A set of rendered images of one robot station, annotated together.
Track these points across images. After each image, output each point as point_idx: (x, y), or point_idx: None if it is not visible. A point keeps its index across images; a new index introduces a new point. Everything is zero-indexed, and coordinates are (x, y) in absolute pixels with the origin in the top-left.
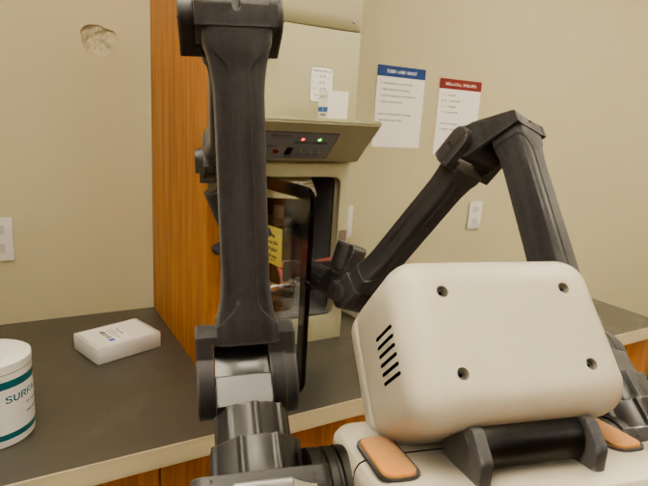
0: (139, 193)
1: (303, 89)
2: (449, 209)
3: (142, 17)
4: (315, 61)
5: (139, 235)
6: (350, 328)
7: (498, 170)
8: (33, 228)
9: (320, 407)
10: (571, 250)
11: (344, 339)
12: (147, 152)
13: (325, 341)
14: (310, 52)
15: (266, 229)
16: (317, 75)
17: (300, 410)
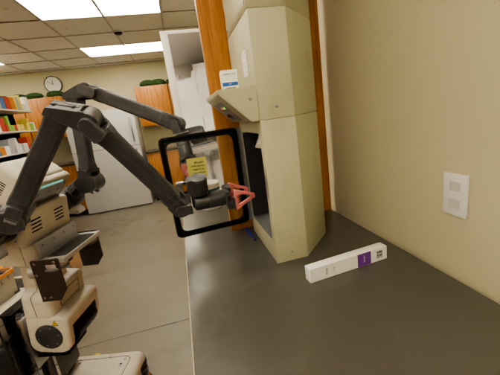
0: (327, 138)
1: (242, 71)
2: (114, 157)
3: (321, 29)
4: (241, 47)
5: (328, 164)
6: (295, 269)
7: (84, 134)
8: None
9: (186, 254)
10: (18, 175)
11: (271, 265)
12: (327, 113)
13: (268, 257)
14: (239, 43)
15: (75, 145)
16: (242, 58)
17: (187, 250)
